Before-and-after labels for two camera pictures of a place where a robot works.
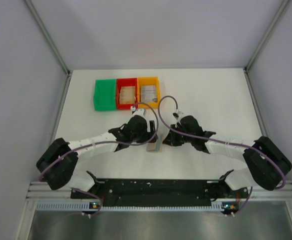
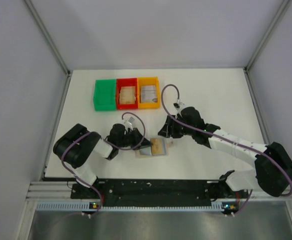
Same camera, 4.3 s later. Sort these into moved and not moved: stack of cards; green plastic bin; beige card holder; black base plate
Moved: beige card holder
Not moved: black base plate; green plastic bin; stack of cards
